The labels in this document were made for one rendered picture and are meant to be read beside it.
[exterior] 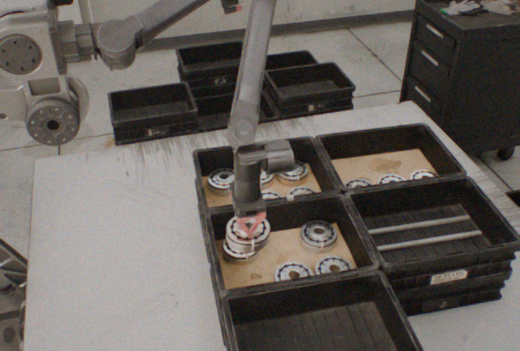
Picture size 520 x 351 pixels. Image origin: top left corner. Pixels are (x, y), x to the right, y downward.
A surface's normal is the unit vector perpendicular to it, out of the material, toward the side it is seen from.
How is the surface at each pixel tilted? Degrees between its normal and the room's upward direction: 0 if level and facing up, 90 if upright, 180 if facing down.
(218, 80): 90
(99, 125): 0
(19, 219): 0
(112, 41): 41
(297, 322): 0
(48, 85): 90
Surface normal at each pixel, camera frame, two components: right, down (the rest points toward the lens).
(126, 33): 0.18, -0.22
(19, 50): 0.28, 0.57
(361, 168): 0.00, -0.80
